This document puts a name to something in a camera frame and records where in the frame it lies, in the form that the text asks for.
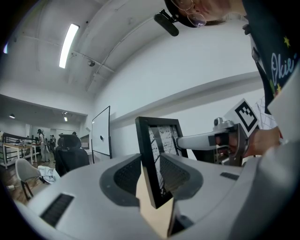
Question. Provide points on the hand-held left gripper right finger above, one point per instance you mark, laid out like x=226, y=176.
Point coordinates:
x=211, y=187

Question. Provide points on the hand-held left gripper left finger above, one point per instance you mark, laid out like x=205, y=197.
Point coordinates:
x=89, y=199

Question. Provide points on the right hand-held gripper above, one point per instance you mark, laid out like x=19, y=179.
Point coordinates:
x=246, y=114

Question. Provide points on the black framed picture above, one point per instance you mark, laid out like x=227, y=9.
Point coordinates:
x=146, y=152

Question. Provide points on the person's right forearm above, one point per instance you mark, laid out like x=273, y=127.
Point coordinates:
x=264, y=140

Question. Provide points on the round wooden table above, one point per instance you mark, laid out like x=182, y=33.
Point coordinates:
x=154, y=218

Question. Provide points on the person's right hand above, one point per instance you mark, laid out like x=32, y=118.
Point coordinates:
x=226, y=143

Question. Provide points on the black office chair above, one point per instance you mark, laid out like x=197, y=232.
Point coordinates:
x=70, y=157

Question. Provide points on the white crumpled cloth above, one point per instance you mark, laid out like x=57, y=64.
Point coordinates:
x=48, y=174

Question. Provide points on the black-framed whiteboard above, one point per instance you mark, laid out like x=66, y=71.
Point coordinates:
x=100, y=131

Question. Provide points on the grey shell chair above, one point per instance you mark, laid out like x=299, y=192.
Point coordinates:
x=25, y=168

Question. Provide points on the white line-patterned cloth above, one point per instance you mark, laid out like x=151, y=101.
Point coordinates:
x=267, y=117

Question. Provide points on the white power strip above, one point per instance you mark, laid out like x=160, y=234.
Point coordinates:
x=10, y=187

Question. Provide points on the white-legged work table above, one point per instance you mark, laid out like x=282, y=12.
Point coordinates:
x=18, y=147

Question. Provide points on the clear-rimmed glasses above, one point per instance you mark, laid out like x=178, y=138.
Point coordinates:
x=197, y=20

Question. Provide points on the dark printed t-shirt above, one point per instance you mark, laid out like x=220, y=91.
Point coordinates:
x=269, y=35

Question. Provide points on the person's head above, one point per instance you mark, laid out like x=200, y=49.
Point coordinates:
x=211, y=9

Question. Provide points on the long ceiling light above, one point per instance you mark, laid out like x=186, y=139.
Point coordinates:
x=68, y=44

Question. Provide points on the black head-worn camera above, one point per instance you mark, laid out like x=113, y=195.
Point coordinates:
x=167, y=23

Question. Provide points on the ceiling dome camera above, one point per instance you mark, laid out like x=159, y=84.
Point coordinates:
x=91, y=63

